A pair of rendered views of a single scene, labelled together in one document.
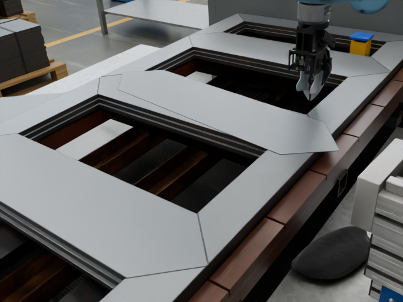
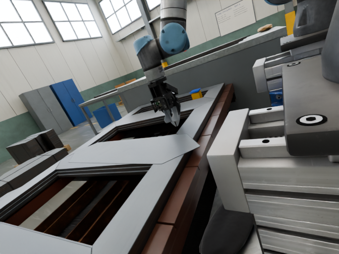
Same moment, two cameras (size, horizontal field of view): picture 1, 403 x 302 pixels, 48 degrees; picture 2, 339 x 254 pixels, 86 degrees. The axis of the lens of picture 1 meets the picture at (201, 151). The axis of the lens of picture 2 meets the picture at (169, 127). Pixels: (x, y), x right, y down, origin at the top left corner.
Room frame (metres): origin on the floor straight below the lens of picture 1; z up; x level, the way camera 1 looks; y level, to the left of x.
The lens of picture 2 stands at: (0.33, -0.17, 1.11)
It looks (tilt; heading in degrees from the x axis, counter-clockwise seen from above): 19 degrees down; 352
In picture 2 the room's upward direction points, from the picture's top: 22 degrees counter-clockwise
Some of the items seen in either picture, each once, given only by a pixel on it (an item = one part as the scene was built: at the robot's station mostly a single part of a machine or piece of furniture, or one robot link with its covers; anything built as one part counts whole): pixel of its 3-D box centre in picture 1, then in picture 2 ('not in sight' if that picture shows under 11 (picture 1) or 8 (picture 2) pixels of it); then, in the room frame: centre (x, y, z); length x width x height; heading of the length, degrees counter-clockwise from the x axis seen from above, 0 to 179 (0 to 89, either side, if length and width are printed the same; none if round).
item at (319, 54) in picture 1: (310, 46); (162, 94); (1.04, -0.28, 1.00); 0.09 x 0.08 x 0.12; 141
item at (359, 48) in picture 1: (357, 67); (200, 106); (1.41, -0.55, 0.78); 0.05 x 0.05 x 0.19; 51
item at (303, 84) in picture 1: (302, 84); (168, 118); (1.05, -0.27, 0.89); 0.06 x 0.03 x 0.09; 141
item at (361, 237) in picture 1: (336, 253); (230, 224); (0.66, -0.26, 0.69); 0.20 x 0.10 x 0.03; 122
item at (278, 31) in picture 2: not in sight; (192, 61); (1.88, -0.77, 1.03); 1.30 x 0.60 x 0.04; 51
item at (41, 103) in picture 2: not in sight; (48, 112); (8.68, 3.20, 0.97); 1.00 x 0.49 x 1.95; 136
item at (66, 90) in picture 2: not in sight; (71, 103); (9.47, 2.43, 0.97); 1.00 x 0.49 x 1.95; 136
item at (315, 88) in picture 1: (313, 87); (174, 117); (1.03, -0.29, 0.89); 0.06 x 0.03 x 0.09; 141
